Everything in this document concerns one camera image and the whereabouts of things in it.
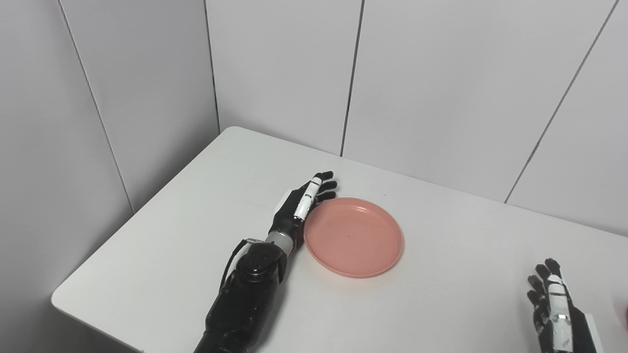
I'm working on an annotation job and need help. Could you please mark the pink round plate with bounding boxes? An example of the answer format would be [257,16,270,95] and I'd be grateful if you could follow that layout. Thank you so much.
[303,197,405,278]

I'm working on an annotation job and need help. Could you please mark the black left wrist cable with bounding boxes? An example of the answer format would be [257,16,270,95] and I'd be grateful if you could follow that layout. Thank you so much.
[219,238,263,295]

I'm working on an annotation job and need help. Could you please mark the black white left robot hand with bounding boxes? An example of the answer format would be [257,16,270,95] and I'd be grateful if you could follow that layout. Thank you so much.
[268,171,338,241]

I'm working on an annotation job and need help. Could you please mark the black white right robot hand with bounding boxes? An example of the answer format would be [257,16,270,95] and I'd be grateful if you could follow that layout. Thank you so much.
[526,258,605,353]

